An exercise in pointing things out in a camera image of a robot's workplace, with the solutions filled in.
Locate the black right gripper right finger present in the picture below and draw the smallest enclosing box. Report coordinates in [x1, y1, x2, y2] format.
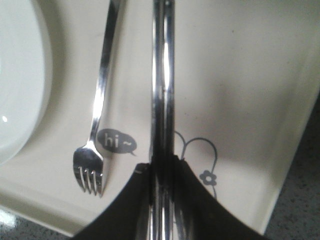
[174, 156, 267, 240]

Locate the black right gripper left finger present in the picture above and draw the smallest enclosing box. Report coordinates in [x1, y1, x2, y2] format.
[72, 163, 150, 240]

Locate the silver metal fork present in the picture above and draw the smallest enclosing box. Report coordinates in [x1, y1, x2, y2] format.
[73, 0, 122, 196]

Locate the white round plate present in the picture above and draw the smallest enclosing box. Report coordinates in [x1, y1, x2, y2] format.
[0, 0, 53, 164]

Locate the cream rabbit serving tray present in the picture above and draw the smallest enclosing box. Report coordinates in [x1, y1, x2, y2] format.
[0, 0, 320, 236]

